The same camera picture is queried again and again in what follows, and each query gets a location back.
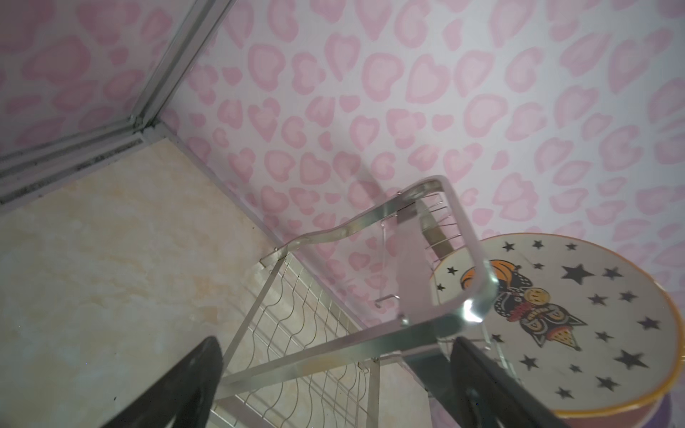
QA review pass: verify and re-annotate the aluminium frame profile left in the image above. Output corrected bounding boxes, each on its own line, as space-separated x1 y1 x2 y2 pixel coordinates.
1 1 232 212

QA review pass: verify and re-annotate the white star cartoon plate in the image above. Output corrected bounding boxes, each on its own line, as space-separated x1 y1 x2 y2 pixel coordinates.
430 232 685 419

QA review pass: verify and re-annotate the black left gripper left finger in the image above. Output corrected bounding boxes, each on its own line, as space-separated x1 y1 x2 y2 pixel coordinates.
105 336 223 428

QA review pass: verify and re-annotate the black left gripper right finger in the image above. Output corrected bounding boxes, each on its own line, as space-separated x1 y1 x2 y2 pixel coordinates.
451 337 567 428

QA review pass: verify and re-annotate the stainless steel dish rack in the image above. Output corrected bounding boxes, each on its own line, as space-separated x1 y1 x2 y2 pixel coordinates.
215 176 499 426

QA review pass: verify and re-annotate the pink plate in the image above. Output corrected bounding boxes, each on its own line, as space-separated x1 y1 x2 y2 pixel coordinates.
563 394 674 428

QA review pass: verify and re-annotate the purple plate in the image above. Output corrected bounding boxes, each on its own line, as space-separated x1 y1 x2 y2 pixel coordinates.
646 393 684 428

